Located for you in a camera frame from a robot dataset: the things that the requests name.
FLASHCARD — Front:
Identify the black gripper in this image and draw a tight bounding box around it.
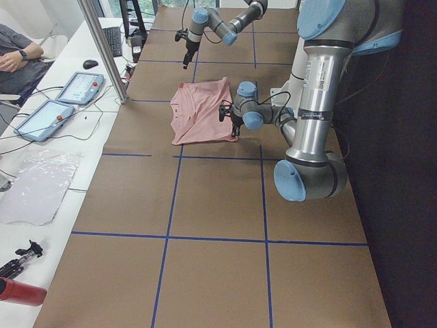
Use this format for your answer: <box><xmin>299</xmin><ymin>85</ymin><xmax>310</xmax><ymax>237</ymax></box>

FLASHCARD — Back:
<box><xmin>230</xmin><ymin>112</ymin><xmax>244</xmax><ymax>138</ymax></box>
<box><xmin>183</xmin><ymin>40</ymin><xmax>199</xmax><ymax>70</ymax></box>

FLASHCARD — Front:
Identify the pink snoopy t-shirt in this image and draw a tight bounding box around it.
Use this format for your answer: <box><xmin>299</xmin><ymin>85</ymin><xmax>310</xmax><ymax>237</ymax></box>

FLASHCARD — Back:
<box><xmin>170</xmin><ymin>77</ymin><xmax>237</xmax><ymax>146</ymax></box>

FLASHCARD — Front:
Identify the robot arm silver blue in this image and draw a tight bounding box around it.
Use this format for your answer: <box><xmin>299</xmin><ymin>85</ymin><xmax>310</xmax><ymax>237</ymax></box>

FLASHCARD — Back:
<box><xmin>219</xmin><ymin>1</ymin><xmax>404</xmax><ymax>202</ymax></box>
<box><xmin>175</xmin><ymin>1</ymin><xmax>268</xmax><ymax>70</ymax></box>

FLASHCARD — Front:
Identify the black box with label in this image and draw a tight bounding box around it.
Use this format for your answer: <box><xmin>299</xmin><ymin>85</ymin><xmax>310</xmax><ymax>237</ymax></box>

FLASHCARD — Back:
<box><xmin>128</xmin><ymin>33</ymin><xmax>147</xmax><ymax>63</ymax></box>

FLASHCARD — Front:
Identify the black keyboard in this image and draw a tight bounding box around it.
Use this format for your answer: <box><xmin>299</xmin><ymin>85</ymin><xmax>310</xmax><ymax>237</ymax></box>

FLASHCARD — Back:
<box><xmin>102</xmin><ymin>27</ymin><xmax>122</xmax><ymax>57</ymax></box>

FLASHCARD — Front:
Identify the black computer mouse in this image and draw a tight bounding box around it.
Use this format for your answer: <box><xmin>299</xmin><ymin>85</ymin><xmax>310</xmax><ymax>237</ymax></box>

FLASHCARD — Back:
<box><xmin>83</xmin><ymin>59</ymin><xmax>99</xmax><ymax>70</ymax></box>

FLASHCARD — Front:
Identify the upper teach pendant tablet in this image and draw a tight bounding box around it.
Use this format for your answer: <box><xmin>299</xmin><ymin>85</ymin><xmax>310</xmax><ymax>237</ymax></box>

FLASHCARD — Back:
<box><xmin>55</xmin><ymin>72</ymin><xmax>104</xmax><ymax>105</ymax></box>

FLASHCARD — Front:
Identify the teach pendant tablet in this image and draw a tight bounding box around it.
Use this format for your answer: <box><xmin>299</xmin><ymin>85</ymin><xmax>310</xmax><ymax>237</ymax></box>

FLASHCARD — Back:
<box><xmin>55</xmin><ymin>72</ymin><xmax>104</xmax><ymax>105</ymax></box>
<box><xmin>14</xmin><ymin>100</ymin><xmax>74</xmax><ymax>142</ymax></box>

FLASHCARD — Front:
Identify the brown paper table cover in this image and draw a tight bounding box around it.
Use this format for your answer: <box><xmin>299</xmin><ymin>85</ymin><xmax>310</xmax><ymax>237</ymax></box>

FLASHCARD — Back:
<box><xmin>35</xmin><ymin>8</ymin><xmax>390</xmax><ymax>327</ymax></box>

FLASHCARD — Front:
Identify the lower teach pendant tablet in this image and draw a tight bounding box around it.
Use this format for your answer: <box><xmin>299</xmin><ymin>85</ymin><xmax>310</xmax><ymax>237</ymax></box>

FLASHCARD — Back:
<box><xmin>14</xmin><ymin>100</ymin><xmax>74</xmax><ymax>142</ymax></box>

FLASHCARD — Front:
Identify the seated person grey shirt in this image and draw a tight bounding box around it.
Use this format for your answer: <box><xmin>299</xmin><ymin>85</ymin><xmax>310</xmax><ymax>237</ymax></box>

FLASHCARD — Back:
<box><xmin>1</xmin><ymin>24</ymin><xmax>53</xmax><ymax>106</ymax></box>

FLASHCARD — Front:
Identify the clear plastic garment bag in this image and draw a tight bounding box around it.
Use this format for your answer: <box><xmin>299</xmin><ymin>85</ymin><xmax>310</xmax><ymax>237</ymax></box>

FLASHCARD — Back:
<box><xmin>1</xmin><ymin>150</ymin><xmax>82</xmax><ymax>226</ymax></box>

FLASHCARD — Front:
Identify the red cylinder bottle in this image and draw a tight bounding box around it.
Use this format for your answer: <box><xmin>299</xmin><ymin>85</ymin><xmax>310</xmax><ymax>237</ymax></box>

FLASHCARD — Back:
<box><xmin>1</xmin><ymin>277</ymin><xmax>47</xmax><ymax>307</ymax></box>

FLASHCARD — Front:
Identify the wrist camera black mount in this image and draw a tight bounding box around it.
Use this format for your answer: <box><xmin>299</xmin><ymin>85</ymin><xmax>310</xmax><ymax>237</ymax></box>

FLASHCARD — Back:
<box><xmin>175</xmin><ymin>29</ymin><xmax>188</xmax><ymax>42</ymax></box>
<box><xmin>218</xmin><ymin>100</ymin><xmax>234</xmax><ymax>122</ymax></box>

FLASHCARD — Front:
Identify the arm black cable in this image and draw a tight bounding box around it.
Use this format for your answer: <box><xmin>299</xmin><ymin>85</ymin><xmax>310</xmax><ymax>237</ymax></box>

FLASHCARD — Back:
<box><xmin>256</xmin><ymin>91</ymin><xmax>293</xmax><ymax>128</ymax></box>
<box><xmin>179</xmin><ymin>0</ymin><xmax>226</xmax><ymax>44</ymax></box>

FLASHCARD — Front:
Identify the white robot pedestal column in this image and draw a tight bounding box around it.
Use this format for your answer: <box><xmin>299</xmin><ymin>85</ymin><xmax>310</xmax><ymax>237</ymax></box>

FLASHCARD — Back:
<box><xmin>270</xmin><ymin>38</ymin><xmax>308</xmax><ymax>118</ymax></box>

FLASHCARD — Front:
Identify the aluminium frame post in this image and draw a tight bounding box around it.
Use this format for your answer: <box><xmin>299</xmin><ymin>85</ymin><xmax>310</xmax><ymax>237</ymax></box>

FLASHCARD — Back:
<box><xmin>77</xmin><ymin>0</ymin><xmax>128</xmax><ymax>104</ymax></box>

